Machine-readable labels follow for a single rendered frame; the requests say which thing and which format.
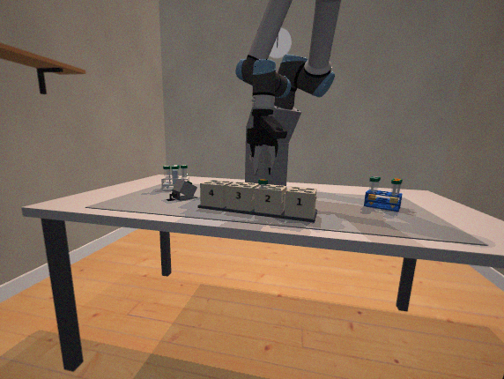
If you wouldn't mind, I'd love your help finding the beige tube rack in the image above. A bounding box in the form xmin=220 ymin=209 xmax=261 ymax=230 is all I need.
xmin=161 ymin=176 xmax=189 ymax=190

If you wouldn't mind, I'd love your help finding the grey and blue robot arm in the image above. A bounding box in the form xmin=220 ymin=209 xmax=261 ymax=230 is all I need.
xmin=235 ymin=0 xmax=341 ymax=139

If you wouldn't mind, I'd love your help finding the blue tube rack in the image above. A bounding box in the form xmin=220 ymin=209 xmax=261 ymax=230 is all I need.
xmin=364 ymin=190 xmax=403 ymax=212

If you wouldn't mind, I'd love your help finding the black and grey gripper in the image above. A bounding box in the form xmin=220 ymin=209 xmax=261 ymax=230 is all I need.
xmin=247 ymin=108 xmax=278 ymax=175

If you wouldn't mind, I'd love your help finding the beige bucket adapter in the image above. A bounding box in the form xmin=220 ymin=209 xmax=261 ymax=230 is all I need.
xmin=285 ymin=187 xmax=317 ymax=219
xmin=226 ymin=182 xmax=259 ymax=212
xmin=255 ymin=184 xmax=287 ymax=215
xmin=200 ymin=180 xmax=233 ymax=208

